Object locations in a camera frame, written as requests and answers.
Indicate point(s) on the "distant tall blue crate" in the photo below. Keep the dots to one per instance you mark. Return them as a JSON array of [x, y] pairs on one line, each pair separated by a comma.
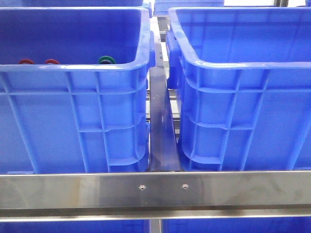
[[161, 6]]

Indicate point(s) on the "empty blue plastic bin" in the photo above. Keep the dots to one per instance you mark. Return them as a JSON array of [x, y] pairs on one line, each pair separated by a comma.
[[242, 77]]

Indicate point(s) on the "red mushroom push button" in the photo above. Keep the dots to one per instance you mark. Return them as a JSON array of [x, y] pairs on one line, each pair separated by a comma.
[[26, 62]]

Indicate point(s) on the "rear left blue bin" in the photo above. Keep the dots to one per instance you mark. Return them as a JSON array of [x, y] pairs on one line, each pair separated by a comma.
[[86, 3]]

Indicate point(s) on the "steel shelf rack frame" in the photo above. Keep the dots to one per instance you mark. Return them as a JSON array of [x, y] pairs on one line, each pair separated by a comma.
[[165, 191]]

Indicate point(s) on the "blue bin with buttons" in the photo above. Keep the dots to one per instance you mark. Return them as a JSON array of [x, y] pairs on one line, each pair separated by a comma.
[[78, 116]]

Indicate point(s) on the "lower shelf blue bin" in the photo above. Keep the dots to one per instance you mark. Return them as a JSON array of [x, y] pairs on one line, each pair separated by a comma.
[[110, 226]]

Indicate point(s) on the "green mushroom push button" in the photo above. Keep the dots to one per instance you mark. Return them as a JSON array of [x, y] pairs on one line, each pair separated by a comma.
[[106, 60]]

